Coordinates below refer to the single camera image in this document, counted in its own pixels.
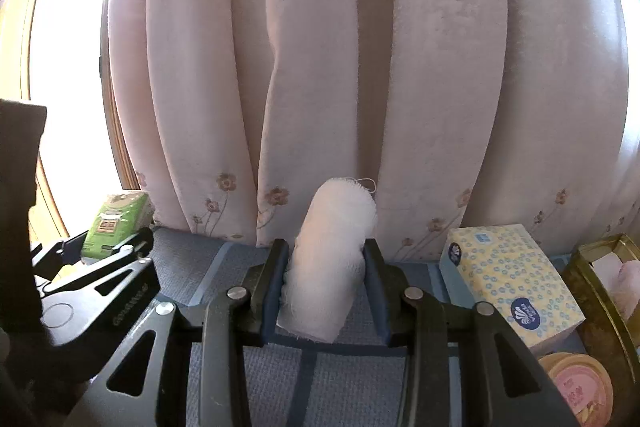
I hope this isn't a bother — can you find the white gauze roll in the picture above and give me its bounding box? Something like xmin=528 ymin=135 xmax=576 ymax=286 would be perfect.
xmin=278 ymin=178 xmax=378 ymax=343

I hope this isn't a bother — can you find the green tissue pack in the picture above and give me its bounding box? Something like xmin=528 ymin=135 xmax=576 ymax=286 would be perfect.
xmin=81 ymin=191 xmax=155 ymax=259

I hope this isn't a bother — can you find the yellow patterned tissue box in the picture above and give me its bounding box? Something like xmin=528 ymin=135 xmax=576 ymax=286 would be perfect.
xmin=439 ymin=225 xmax=585 ymax=355

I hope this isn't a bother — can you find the round gold tin lid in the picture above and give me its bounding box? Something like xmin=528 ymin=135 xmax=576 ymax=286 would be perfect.
xmin=539 ymin=352 xmax=614 ymax=427

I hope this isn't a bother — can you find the gold rectangular tin box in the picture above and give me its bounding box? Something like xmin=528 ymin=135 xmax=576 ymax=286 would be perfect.
xmin=561 ymin=234 xmax=640 ymax=426

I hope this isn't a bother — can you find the pink fluffy cloth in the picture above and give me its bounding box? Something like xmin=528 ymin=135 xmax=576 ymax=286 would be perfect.
xmin=592 ymin=253 xmax=639 ymax=320

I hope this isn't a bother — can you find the pink floral curtain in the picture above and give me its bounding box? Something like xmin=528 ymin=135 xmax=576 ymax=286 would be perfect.
xmin=107 ymin=0 xmax=639 ymax=260

